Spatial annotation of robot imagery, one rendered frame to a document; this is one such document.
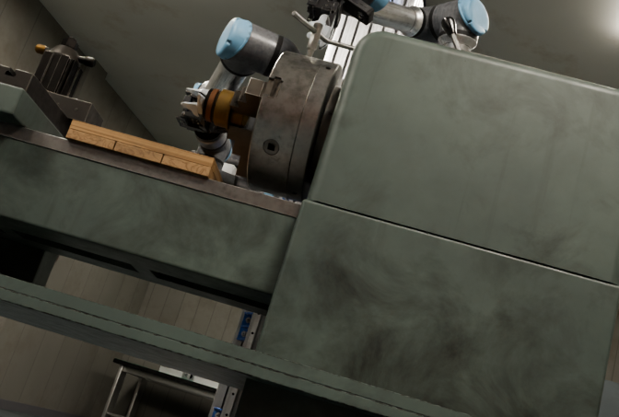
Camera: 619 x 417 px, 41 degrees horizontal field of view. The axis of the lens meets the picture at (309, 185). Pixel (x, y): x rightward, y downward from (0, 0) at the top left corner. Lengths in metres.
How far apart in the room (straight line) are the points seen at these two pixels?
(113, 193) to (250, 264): 0.31
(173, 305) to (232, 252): 8.35
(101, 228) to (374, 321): 0.55
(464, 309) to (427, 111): 0.39
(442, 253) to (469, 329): 0.14
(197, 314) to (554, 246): 8.40
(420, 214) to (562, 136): 0.31
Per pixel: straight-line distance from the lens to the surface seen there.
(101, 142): 1.69
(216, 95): 1.84
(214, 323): 9.73
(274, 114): 1.68
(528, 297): 1.54
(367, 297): 1.50
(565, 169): 1.62
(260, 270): 1.57
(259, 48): 2.18
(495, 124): 1.62
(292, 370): 1.40
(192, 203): 1.62
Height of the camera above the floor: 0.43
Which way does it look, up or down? 17 degrees up
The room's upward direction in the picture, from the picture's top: 17 degrees clockwise
